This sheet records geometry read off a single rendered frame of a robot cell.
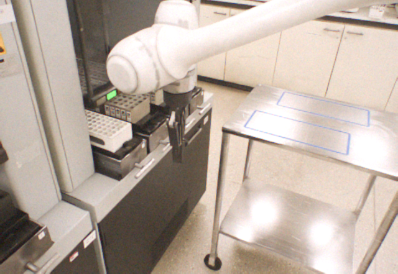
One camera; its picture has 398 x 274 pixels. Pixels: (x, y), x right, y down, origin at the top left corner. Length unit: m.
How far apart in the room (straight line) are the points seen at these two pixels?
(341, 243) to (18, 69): 1.36
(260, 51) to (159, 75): 2.60
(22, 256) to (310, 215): 1.22
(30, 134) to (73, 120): 0.13
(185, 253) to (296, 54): 2.08
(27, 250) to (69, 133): 0.29
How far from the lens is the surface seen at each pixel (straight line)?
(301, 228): 1.54
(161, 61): 0.57
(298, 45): 3.05
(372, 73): 3.08
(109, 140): 0.95
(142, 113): 1.12
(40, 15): 0.77
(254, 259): 1.73
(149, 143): 1.06
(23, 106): 0.78
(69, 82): 0.85
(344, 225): 1.64
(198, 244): 1.75
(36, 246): 0.83
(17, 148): 0.80
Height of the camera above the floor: 1.38
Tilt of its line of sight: 32 degrees down
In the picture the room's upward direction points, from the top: 3 degrees clockwise
